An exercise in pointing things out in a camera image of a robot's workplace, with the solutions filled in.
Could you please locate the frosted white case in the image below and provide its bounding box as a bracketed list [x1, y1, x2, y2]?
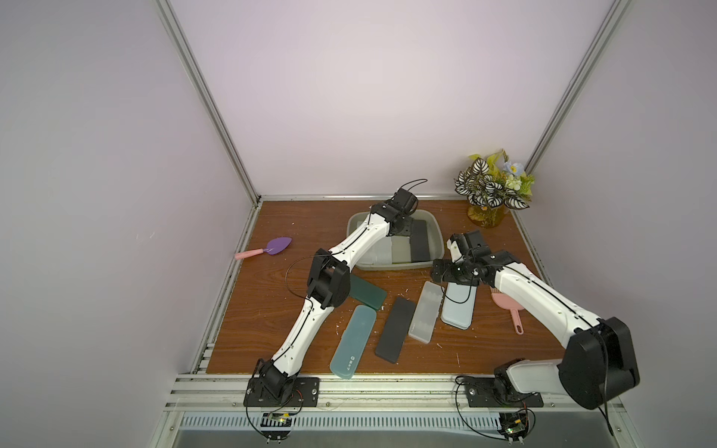
[408, 281, 443, 345]
[362, 237, 393, 266]
[391, 235, 412, 264]

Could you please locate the right base cable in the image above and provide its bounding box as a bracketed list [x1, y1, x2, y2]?
[453, 373, 533, 442]

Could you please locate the artificial plant in amber vase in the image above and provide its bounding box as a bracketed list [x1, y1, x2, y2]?
[454, 149, 535, 229]

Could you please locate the left circuit board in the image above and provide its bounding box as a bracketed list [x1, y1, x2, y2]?
[259, 413, 295, 444]

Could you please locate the base cable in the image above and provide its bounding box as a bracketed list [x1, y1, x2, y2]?
[243, 380, 304, 444]
[453, 373, 533, 442]

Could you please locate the dark green pencil case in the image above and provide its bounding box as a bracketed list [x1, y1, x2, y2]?
[349, 274, 388, 311]

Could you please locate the circuit board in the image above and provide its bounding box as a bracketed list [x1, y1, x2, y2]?
[259, 413, 295, 444]
[498, 411, 530, 444]

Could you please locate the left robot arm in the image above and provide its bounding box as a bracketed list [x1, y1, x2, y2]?
[254, 189, 418, 403]

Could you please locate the right circuit board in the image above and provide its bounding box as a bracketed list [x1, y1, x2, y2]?
[498, 411, 530, 444]

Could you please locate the left base cable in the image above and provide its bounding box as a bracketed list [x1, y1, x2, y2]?
[243, 380, 304, 444]

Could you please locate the pink comb brush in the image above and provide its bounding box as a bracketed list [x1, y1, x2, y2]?
[491, 289, 524, 335]

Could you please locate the grey-green plastic storage box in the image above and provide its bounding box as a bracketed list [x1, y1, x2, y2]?
[354, 209, 446, 271]

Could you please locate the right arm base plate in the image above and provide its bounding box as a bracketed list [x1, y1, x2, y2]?
[463, 376, 544, 408]

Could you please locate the black pencil case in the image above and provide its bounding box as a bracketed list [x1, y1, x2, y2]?
[409, 220, 431, 263]
[375, 297, 416, 364]

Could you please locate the teal translucent pencil case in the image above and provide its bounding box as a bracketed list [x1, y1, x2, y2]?
[330, 305, 377, 380]

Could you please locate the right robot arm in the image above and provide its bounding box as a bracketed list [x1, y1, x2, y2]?
[431, 251, 640, 410]

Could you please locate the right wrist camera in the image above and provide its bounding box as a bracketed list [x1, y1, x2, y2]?
[446, 230, 491, 262]

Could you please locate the aluminium front rail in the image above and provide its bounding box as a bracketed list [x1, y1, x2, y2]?
[164, 373, 627, 414]

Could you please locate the purple and pink toy shovel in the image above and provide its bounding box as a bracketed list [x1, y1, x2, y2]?
[235, 236, 292, 261]

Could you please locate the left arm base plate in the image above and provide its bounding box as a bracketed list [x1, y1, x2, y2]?
[243, 376, 320, 408]

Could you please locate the light blue pencil case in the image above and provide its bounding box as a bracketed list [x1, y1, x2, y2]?
[441, 283, 477, 330]

